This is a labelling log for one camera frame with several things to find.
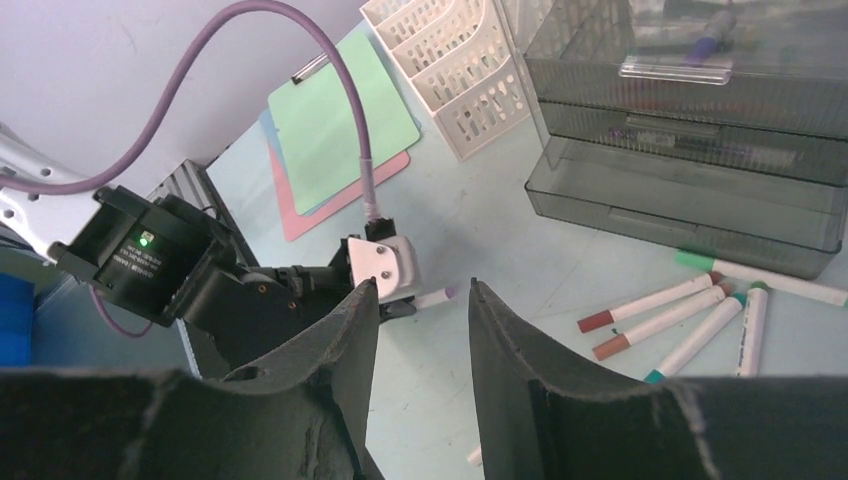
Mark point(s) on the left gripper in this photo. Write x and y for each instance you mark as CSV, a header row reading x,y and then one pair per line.
x,y
401,308

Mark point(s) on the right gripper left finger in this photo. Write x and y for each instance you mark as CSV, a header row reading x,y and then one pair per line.
x,y
298,412

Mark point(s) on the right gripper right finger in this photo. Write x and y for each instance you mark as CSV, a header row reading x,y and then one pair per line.
x,y
546,412

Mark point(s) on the smoky transparent drawer cabinet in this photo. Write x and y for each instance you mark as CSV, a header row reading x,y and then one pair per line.
x,y
743,157

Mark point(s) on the purple marker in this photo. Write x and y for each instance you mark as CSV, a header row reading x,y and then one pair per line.
x,y
435,298
713,35

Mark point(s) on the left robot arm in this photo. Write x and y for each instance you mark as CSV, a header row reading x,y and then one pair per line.
x,y
167,260

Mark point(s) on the white pink marker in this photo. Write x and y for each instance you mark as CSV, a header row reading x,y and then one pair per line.
x,y
475,457

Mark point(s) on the light brown marker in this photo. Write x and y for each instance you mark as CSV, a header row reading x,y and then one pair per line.
x,y
663,321

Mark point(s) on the pink folder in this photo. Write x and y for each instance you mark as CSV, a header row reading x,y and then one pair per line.
x,y
295,225

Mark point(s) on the teal marker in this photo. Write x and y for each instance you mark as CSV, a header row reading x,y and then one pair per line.
x,y
724,312

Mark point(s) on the green clipboard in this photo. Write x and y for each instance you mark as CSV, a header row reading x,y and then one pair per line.
x,y
316,129

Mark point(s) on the white file organizer rack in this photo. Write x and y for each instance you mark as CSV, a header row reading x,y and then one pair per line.
x,y
460,59

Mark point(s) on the light green marker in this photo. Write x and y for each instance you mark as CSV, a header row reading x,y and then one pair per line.
x,y
799,287

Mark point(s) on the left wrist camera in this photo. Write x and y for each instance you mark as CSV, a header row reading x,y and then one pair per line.
x,y
386,257

